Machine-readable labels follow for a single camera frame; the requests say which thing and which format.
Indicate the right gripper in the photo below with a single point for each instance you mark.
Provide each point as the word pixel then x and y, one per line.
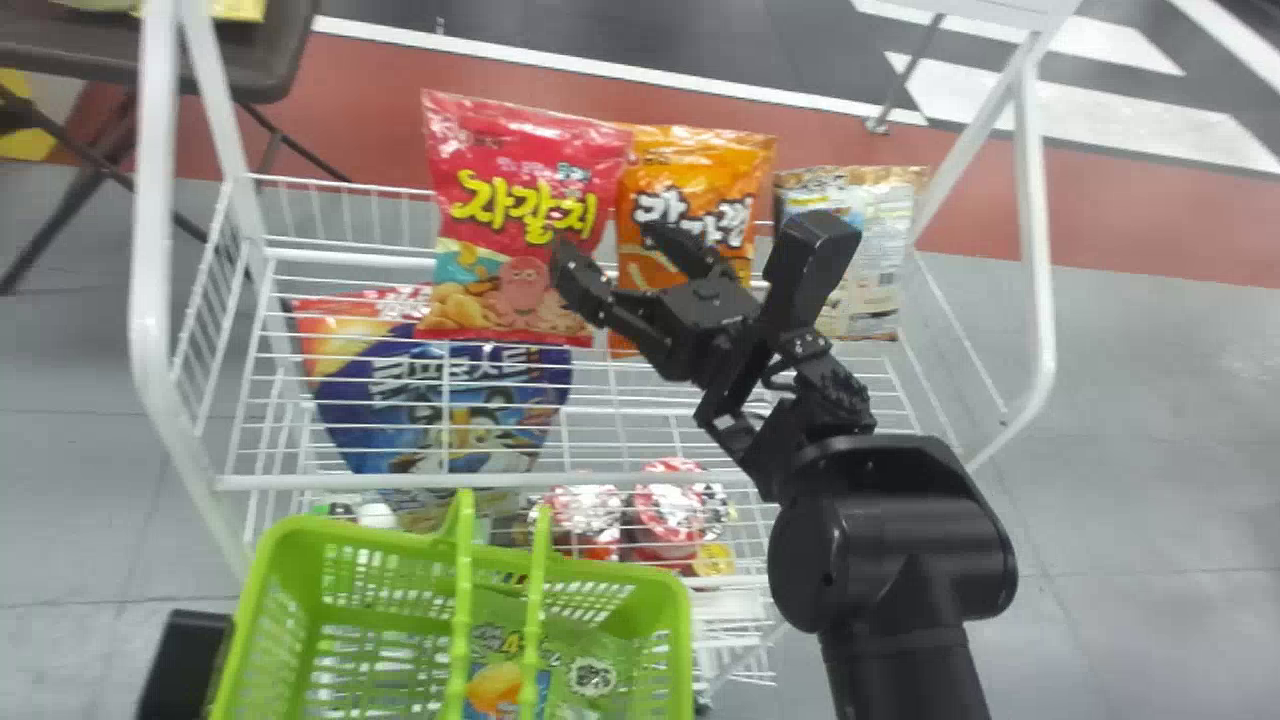
pixel 700 325

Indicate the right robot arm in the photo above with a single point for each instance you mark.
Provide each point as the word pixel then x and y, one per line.
pixel 890 560

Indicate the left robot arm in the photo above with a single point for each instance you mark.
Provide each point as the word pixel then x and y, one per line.
pixel 185 665

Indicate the orange snack packet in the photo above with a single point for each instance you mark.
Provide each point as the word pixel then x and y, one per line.
pixel 690 180

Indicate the red snack packet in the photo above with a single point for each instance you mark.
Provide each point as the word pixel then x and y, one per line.
pixel 520 190

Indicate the red noodle cup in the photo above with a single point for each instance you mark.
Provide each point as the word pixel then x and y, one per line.
pixel 705 480
pixel 585 515
pixel 668 520

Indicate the blue cereal bag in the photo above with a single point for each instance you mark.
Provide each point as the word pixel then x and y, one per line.
pixel 440 400

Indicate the silver snack packet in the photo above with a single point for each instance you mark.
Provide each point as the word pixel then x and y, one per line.
pixel 880 250

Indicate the white bottle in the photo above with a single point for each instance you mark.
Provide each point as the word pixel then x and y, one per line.
pixel 377 515

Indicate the green snack packet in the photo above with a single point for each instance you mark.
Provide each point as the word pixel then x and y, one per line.
pixel 500 685

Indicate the green basket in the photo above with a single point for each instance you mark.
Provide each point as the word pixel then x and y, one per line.
pixel 350 610

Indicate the dark side table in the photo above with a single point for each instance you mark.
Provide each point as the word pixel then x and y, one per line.
pixel 90 45

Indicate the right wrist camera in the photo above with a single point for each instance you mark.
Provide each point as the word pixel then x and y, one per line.
pixel 812 265

